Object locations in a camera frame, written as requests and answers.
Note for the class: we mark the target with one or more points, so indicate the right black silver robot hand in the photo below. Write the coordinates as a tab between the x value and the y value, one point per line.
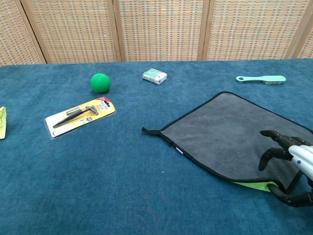
303	154

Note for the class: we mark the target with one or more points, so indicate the grey and green cloth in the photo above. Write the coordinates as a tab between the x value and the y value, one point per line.
220	132

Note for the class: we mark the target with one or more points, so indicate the mint green brush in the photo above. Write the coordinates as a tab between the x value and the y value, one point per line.
269	78

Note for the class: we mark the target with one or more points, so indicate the white tissue pack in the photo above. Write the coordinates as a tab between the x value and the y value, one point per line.
154	76

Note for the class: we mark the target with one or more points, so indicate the blue table mat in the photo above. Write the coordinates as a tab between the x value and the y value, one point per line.
122	183

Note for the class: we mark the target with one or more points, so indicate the woven bamboo folding screen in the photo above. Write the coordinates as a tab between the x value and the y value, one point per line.
156	29

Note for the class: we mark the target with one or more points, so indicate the green foam ball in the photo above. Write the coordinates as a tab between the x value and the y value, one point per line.
100	83

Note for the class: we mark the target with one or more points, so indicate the razor in yellow blister pack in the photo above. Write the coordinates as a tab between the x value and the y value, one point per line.
78	117

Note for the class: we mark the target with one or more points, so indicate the crumpled yellow snack wrapper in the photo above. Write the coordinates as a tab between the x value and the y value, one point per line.
2	122

